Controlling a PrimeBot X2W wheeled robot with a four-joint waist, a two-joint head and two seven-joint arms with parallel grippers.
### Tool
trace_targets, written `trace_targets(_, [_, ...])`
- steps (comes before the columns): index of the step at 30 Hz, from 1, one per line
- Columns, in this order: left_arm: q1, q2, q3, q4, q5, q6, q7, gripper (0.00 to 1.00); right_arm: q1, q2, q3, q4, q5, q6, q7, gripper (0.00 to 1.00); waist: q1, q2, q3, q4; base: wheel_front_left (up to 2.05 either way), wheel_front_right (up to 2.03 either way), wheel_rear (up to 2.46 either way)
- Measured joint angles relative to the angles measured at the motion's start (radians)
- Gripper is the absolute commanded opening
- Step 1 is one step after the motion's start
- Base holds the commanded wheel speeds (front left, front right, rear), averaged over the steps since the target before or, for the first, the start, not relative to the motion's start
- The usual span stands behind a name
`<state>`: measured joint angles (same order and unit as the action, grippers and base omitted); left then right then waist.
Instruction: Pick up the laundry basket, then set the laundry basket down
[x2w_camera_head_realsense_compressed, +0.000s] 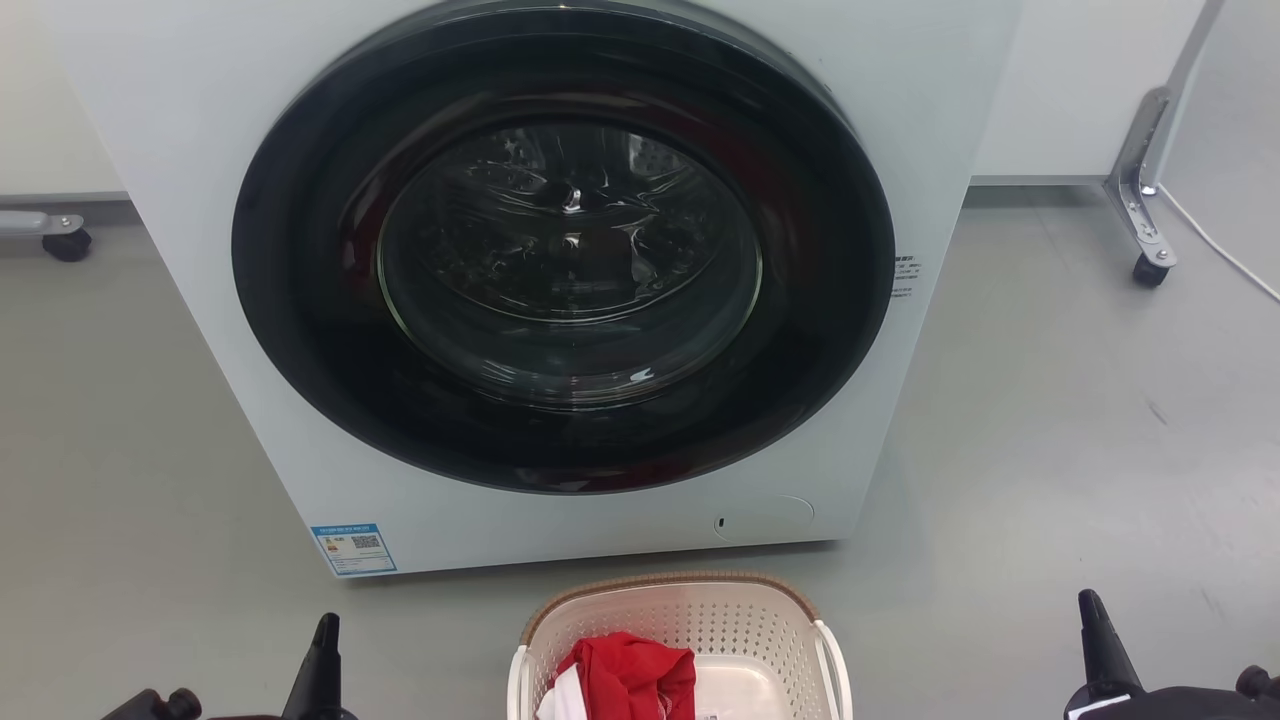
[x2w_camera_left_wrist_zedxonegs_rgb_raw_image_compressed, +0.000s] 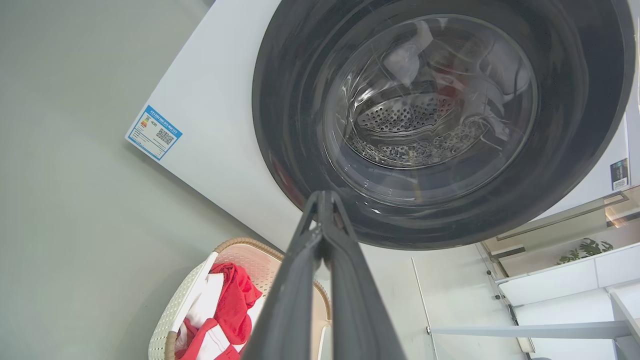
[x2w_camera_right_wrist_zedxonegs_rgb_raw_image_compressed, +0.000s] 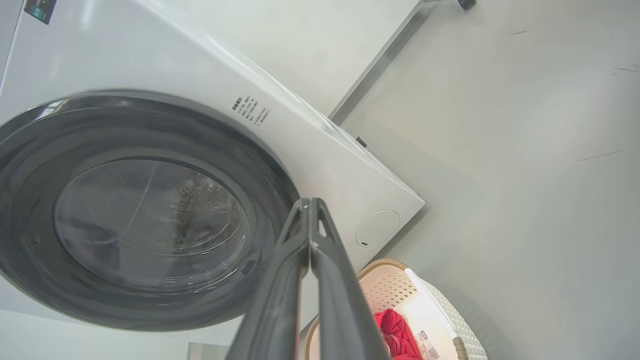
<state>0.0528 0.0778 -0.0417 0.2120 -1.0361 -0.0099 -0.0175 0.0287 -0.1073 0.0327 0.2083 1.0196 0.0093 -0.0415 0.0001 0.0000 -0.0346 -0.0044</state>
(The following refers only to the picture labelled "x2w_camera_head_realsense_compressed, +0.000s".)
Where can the silver metal stand leg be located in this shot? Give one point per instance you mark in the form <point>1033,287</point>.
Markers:
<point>1140,180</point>

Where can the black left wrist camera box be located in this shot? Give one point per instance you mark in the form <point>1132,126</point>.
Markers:
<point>160,707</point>

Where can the grey metal frame foot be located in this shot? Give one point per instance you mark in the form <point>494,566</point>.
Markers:
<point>30,223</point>

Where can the white perforated laundry basket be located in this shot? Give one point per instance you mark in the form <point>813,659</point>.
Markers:
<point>740,615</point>

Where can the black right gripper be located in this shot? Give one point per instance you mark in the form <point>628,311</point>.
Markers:
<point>1170,706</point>

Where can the small printed text sticker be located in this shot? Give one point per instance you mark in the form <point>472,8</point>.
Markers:
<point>906,277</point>

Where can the blue energy label sticker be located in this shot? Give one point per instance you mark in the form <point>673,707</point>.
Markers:
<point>352,550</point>

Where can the black caster wheel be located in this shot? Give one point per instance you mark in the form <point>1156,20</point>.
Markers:
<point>67,246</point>
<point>1150,271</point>

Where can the white front-load washing machine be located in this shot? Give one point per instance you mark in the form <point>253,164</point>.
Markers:
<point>170,220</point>

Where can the round black washer door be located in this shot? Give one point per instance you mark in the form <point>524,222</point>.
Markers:
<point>300,270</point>

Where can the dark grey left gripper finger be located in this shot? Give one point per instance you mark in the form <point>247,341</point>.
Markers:
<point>322,685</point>

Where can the red and white garment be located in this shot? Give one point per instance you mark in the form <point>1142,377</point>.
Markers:
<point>630,680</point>

